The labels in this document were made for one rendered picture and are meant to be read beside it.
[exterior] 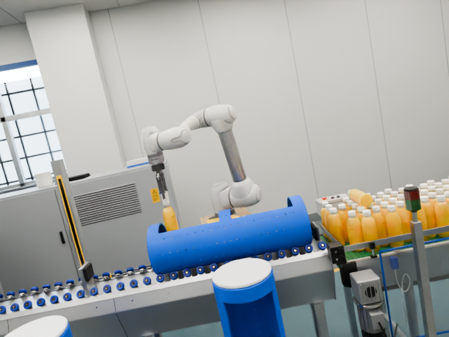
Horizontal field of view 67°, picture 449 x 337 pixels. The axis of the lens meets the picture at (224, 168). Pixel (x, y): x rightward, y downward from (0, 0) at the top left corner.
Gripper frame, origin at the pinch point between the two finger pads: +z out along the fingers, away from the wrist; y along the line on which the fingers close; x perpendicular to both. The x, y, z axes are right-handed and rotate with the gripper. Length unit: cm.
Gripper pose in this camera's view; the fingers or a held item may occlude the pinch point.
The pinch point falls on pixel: (165, 198)
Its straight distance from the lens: 199.7
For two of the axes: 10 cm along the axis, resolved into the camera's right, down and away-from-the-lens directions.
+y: 0.1, 1.4, -9.9
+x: 9.8, -2.0, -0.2
